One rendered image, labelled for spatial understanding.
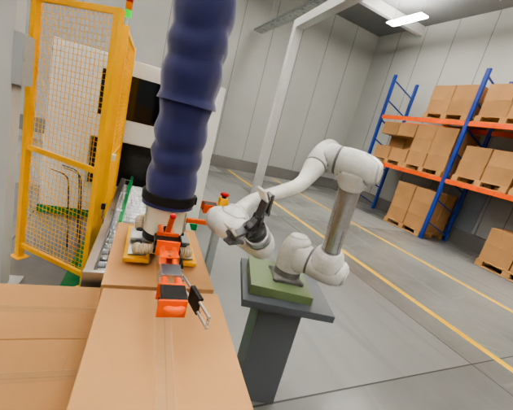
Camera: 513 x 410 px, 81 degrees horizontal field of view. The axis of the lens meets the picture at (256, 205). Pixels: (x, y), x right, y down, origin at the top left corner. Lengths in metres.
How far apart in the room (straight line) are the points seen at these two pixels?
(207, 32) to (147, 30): 9.40
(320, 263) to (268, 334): 0.54
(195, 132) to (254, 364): 1.38
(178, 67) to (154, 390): 1.01
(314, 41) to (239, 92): 3.38
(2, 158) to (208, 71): 1.68
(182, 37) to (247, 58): 10.05
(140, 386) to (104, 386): 0.08
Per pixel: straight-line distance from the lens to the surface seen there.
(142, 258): 1.30
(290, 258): 1.71
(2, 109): 2.51
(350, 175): 1.37
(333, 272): 1.65
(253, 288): 1.64
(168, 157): 1.24
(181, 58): 1.24
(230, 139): 11.08
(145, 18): 10.68
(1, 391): 1.45
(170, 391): 0.86
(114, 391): 0.85
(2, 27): 2.50
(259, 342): 1.92
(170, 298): 0.83
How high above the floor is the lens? 1.57
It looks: 14 degrees down
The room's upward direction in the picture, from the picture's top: 15 degrees clockwise
